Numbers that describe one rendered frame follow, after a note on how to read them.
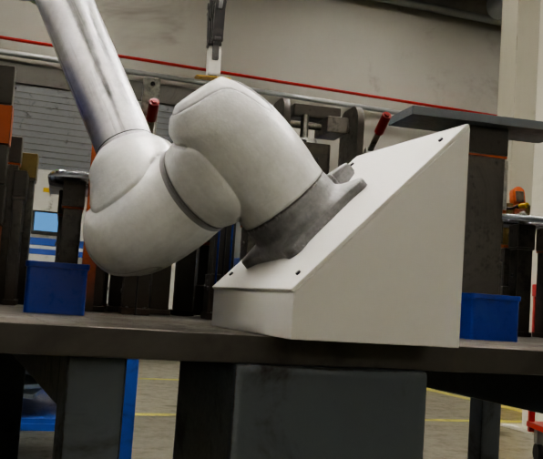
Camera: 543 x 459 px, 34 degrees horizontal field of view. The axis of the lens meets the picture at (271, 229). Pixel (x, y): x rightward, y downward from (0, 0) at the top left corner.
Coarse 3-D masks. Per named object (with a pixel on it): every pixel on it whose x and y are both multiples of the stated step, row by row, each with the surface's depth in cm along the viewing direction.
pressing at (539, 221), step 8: (48, 176) 194; (56, 176) 202; (64, 176) 192; (72, 176) 193; (80, 176) 193; (48, 184) 210; (56, 184) 213; (504, 216) 218; (512, 216) 218; (520, 216) 219; (528, 216) 219; (536, 216) 220; (504, 224) 238; (512, 224) 237; (528, 224) 237; (536, 224) 236
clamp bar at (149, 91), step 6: (144, 78) 191; (150, 78) 191; (156, 78) 191; (144, 84) 191; (150, 84) 190; (156, 84) 191; (144, 90) 191; (150, 90) 191; (156, 90) 192; (144, 96) 191; (150, 96) 192; (156, 96) 192; (144, 102) 191; (144, 108) 191; (144, 114) 192; (156, 120) 192; (156, 126) 192
